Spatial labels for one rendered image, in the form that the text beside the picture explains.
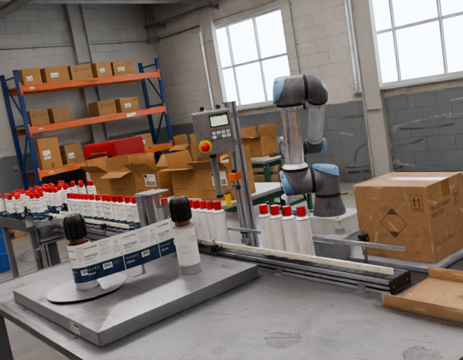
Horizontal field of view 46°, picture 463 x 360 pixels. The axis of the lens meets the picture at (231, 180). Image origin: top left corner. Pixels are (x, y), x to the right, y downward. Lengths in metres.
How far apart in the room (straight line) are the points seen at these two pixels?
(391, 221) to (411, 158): 6.07
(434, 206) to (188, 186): 2.83
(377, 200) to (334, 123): 6.67
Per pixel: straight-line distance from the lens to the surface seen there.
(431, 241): 1.98
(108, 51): 11.04
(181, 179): 4.56
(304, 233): 2.03
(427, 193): 1.94
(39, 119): 9.34
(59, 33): 10.62
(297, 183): 2.48
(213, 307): 1.91
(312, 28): 8.80
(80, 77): 9.80
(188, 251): 2.11
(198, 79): 10.70
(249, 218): 2.46
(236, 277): 2.05
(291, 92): 2.41
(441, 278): 1.92
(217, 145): 2.40
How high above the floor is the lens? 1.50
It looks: 8 degrees down
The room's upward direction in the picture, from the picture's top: 9 degrees counter-clockwise
